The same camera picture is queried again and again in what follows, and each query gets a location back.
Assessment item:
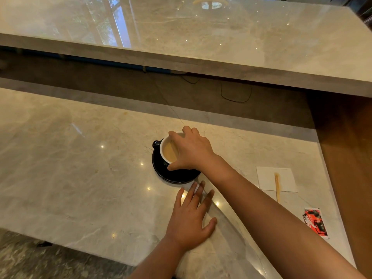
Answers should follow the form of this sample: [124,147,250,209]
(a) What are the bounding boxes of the person's left hand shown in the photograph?
[165,181,218,254]

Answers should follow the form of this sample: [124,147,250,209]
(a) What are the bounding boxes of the person's right hand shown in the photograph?
[167,126,217,172]

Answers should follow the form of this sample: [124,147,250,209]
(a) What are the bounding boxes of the black cup with white inside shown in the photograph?
[152,131,186,166]

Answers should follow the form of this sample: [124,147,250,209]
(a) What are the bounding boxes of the person's right forearm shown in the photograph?
[203,154,366,279]

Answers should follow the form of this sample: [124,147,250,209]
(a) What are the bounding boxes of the person's left forearm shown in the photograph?
[127,237,186,279]

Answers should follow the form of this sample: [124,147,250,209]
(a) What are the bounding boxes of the black saucer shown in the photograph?
[152,146,202,184]

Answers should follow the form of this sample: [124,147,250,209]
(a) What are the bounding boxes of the light brown milky coffee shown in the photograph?
[162,140,179,163]

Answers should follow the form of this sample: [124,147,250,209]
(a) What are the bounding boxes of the wooden stir stick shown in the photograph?
[274,173,281,203]

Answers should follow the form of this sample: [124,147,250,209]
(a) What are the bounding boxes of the white paper napkin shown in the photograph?
[256,167,298,193]

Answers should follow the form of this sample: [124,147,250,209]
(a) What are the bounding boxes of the red and white sachet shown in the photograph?
[302,208,330,240]

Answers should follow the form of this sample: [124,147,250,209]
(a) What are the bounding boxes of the brown wooden side panel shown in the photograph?
[307,90,372,279]

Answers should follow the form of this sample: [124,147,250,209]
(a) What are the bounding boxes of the thin black cable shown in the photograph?
[220,83,253,104]

